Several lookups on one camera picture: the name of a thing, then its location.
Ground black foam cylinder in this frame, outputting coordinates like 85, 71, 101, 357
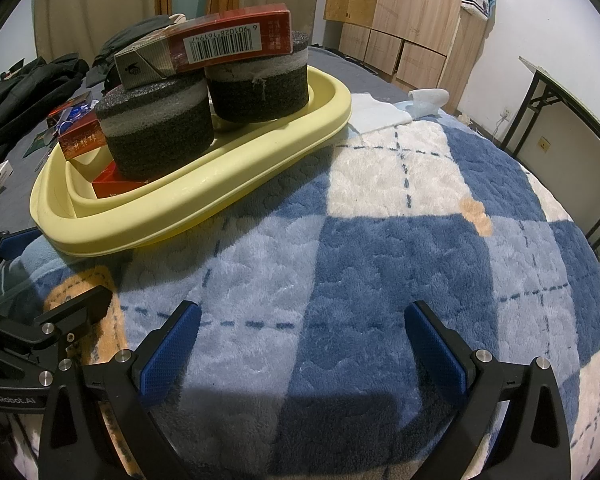
96, 76, 215, 180
205, 30, 312, 122

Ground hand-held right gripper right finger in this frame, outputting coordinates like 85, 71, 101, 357
404, 303, 572, 480

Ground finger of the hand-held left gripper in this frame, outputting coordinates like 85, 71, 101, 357
32, 285, 112, 348
0, 226, 41, 261

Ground large red carton box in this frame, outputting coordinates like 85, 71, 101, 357
91, 160, 148, 200

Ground wooden wardrobe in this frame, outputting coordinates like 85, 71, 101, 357
324, 0, 501, 113

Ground small dark red box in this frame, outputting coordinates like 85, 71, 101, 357
57, 112, 111, 162

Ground black folding table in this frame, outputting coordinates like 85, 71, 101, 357
500, 55, 600, 246

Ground black jacket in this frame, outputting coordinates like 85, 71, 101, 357
0, 57, 91, 171

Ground colourful small packets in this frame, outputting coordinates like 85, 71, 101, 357
45, 102, 93, 133

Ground red carton box silver sides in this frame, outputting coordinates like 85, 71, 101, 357
114, 2, 294, 92

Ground dark grey clothing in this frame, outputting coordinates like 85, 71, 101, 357
87, 15, 173, 93

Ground blue checkered blanket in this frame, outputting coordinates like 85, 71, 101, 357
0, 102, 600, 480

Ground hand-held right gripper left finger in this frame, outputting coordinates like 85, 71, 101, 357
37, 303, 202, 480

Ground yellow plastic tray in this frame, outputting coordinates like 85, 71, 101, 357
30, 67, 353, 260

